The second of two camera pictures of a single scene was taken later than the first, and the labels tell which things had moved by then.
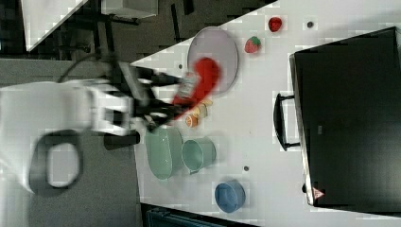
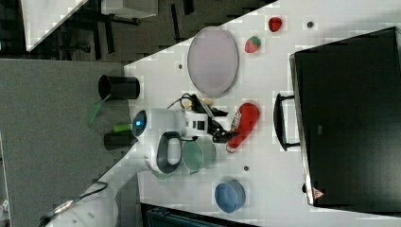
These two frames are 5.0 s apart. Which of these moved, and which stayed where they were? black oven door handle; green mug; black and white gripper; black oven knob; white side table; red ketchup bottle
Moved: black and white gripper; red ketchup bottle
Stayed: black oven door handle; green mug; white side table; black oven knob
